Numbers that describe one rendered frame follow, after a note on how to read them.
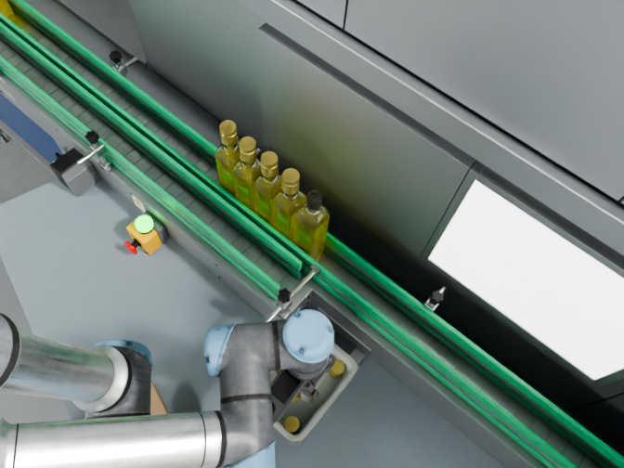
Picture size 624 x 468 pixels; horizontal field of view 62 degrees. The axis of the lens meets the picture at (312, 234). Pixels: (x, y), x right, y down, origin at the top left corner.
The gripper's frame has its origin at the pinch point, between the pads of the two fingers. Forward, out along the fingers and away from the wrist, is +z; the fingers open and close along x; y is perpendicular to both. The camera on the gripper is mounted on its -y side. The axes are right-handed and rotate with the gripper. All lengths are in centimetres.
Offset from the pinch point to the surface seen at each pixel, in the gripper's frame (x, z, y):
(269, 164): 29.0, -24.3, 25.9
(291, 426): -3.1, 10.4, -4.6
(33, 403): 79, 91, -49
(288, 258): 19.4, -3.1, 20.5
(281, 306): 12.6, -4.9, 10.5
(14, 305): 115, 91, -31
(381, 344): -7.8, 4.3, 20.5
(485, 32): 4, -61, 42
